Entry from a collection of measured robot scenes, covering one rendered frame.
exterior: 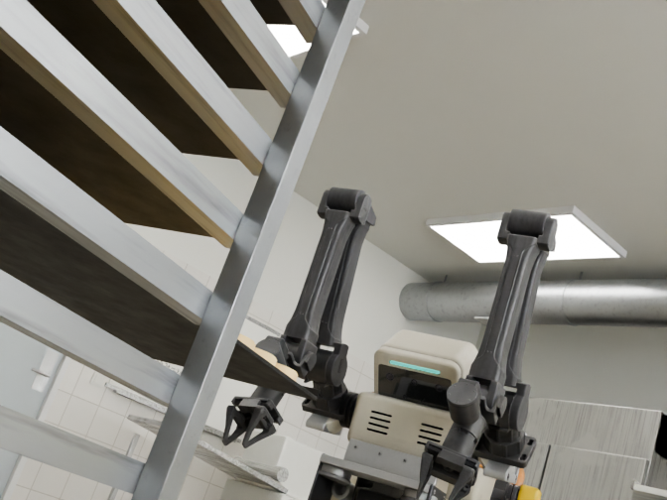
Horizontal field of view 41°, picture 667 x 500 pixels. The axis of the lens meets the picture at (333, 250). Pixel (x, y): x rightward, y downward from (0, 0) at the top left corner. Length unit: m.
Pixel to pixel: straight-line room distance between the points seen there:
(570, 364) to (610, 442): 1.60
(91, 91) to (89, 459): 0.32
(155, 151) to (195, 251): 5.37
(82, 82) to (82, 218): 0.11
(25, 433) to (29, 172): 0.21
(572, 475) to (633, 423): 0.51
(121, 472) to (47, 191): 0.28
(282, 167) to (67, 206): 0.28
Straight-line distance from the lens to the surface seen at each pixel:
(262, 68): 0.97
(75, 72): 0.74
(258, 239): 0.91
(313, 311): 1.93
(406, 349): 2.00
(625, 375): 7.14
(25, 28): 0.71
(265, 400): 1.81
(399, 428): 2.01
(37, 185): 0.72
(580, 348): 7.44
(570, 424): 6.15
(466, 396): 1.64
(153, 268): 0.83
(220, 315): 0.89
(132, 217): 1.00
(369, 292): 7.15
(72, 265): 0.91
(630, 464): 5.79
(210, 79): 0.87
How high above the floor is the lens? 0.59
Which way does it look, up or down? 18 degrees up
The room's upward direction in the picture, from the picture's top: 19 degrees clockwise
